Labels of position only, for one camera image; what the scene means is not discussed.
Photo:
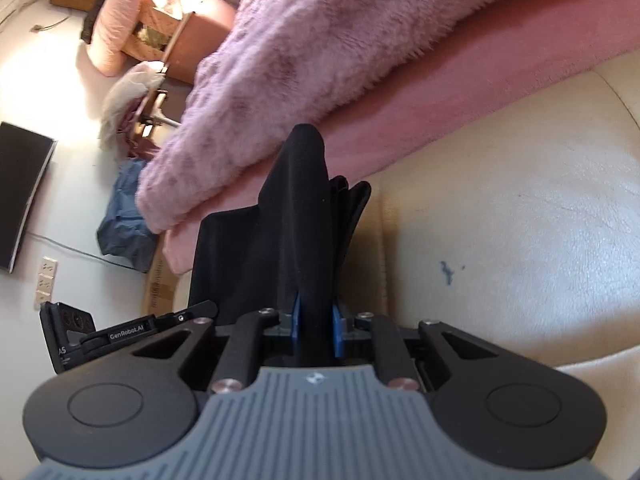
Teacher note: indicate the cardboard box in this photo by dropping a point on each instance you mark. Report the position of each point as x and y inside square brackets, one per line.
[160, 280]

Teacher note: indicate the metal folding rack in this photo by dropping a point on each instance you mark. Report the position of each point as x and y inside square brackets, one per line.
[167, 55]

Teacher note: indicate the pink cushion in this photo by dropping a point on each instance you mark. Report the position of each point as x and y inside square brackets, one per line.
[117, 30]

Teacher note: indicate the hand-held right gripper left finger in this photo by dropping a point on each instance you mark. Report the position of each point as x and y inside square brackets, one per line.
[296, 322]

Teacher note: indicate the white plastic bag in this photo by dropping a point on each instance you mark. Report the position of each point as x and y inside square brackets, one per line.
[125, 95]

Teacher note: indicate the blue cloth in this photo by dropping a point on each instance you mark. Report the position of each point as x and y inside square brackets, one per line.
[125, 215]

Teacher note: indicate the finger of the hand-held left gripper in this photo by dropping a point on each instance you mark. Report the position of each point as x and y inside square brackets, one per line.
[192, 311]

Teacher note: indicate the pink bed sheet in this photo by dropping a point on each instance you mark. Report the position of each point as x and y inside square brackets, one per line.
[450, 85]

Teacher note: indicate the pink fluffy blanket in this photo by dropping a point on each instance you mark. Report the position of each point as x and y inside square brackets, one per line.
[300, 35]

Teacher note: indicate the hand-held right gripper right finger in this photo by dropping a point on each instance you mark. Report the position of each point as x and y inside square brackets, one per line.
[336, 330]

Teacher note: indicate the black pants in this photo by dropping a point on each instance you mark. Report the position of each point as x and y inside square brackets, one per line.
[300, 210]

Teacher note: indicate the brown storage box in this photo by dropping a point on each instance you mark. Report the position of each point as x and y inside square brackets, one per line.
[200, 20]

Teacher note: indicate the black monitor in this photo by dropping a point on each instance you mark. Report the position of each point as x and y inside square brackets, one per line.
[22, 195]

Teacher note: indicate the white leather bench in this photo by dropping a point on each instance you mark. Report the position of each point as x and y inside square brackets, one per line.
[500, 210]

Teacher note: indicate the dark red cloth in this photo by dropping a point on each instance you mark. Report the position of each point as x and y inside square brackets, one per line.
[142, 142]

